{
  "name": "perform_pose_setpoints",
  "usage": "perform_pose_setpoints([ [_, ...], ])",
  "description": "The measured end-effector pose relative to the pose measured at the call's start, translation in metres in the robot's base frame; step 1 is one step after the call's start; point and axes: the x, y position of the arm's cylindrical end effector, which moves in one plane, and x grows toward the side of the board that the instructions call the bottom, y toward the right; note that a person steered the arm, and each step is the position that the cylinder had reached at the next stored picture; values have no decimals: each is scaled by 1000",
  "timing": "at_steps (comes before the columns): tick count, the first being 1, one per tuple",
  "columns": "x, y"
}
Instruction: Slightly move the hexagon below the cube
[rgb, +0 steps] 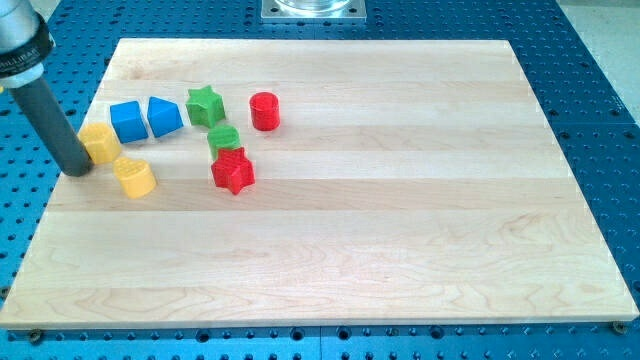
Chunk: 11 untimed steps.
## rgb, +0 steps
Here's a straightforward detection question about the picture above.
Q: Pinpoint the yellow hexagon block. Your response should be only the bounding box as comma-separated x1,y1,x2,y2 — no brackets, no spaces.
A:
78,123,121,165

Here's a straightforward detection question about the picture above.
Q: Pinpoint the red cylinder block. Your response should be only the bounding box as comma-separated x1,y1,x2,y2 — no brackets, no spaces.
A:
249,92,280,131

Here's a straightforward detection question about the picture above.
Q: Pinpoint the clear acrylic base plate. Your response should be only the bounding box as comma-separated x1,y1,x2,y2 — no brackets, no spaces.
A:
260,0,367,23

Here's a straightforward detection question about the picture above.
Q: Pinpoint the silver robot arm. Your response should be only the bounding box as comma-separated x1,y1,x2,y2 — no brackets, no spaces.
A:
1,0,55,89

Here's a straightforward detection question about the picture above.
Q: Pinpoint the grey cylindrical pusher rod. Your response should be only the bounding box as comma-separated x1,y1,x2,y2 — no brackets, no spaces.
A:
9,77,93,177

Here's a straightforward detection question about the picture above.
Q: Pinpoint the green star block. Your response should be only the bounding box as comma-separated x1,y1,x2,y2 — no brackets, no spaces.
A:
185,85,226,128

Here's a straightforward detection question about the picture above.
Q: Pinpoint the red star block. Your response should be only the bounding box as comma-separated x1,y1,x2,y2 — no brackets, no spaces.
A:
211,147,255,195

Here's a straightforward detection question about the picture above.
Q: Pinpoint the yellow heart block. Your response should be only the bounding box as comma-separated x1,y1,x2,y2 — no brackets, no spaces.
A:
113,157,157,199

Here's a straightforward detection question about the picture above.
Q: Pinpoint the blue cube block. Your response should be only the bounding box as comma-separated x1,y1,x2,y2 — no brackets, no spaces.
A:
110,101,148,143

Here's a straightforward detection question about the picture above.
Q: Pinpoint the blue triangular prism block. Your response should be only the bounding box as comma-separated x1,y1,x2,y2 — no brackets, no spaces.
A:
147,97,183,138

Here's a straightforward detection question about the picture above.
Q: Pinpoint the light wooden board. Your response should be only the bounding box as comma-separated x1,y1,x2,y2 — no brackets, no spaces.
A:
1,39,638,329

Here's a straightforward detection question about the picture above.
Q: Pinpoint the green cylinder block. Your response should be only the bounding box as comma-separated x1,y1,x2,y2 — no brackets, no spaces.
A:
207,125,241,160

